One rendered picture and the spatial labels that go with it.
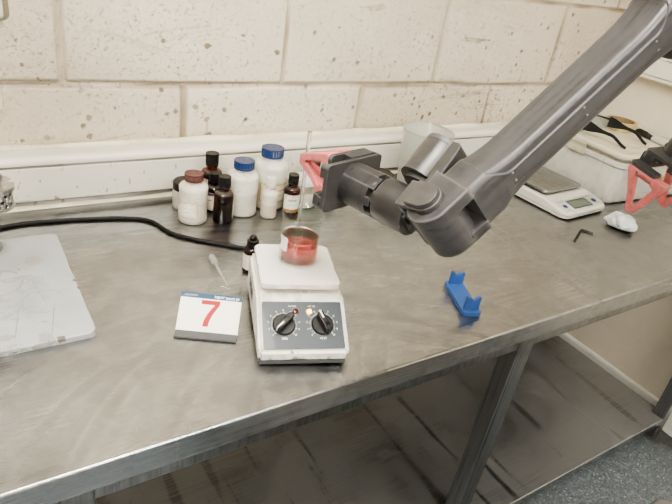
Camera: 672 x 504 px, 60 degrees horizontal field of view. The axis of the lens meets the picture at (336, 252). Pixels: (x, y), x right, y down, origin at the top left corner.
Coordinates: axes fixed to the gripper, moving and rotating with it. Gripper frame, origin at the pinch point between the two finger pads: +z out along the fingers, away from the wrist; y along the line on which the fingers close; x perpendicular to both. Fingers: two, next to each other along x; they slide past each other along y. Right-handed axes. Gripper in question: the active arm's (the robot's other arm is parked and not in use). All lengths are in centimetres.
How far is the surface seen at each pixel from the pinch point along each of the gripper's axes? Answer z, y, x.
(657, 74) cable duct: 0, -144, -3
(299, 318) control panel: -7.9, 5.4, 20.5
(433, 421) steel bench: 1, -66, 93
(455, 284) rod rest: -12.1, -30.2, 25.2
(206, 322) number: 2.8, 13.7, 24.3
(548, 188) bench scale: -1, -87, 22
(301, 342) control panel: -10.5, 7.2, 22.3
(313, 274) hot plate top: -4.1, -0.3, 17.0
